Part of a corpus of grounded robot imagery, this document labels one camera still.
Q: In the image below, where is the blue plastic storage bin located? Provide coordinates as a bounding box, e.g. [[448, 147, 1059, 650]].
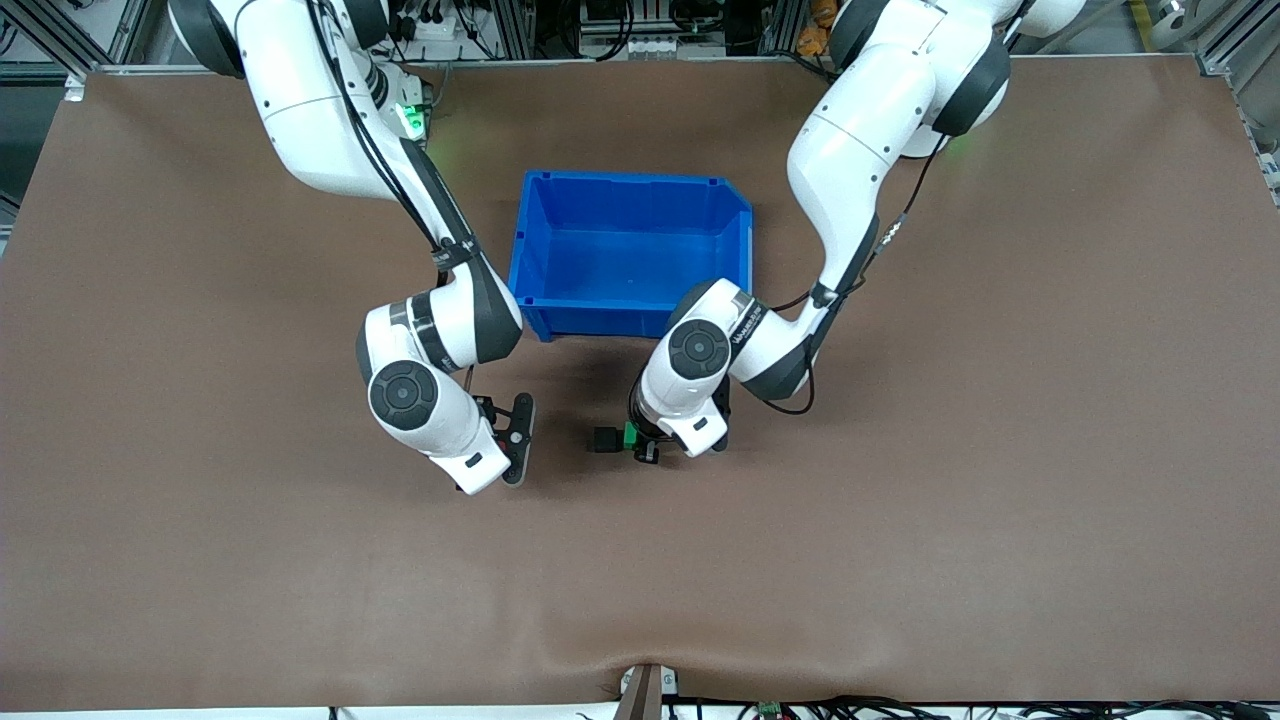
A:
[[505, 169, 754, 343]]

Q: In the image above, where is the white multi-socket bar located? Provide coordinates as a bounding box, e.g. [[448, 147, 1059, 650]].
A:
[[580, 35, 683, 60]]

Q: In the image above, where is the white power strip with plugs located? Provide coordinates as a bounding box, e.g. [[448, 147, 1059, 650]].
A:
[[390, 5, 473, 43]]

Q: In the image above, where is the bag of orange items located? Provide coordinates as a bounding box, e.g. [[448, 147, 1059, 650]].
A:
[[796, 0, 837, 57]]

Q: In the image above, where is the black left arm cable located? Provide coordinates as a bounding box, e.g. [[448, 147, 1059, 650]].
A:
[[762, 135, 949, 418]]

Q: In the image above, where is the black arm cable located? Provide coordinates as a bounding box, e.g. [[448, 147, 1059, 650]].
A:
[[305, 0, 480, 402], [762, 135, 949, 418]]

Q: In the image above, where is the metal table edge bracket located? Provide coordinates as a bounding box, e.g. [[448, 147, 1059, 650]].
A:
[[619, 662, 680, 720]]

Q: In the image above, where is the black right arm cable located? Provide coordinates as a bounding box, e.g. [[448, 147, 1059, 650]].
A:
[[305, 0, 480, 402]]

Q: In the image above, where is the aluminium frame profile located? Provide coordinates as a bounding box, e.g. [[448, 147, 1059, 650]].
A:
[[503, 0, 538, 60], [1194, 0, 1280, 78]]

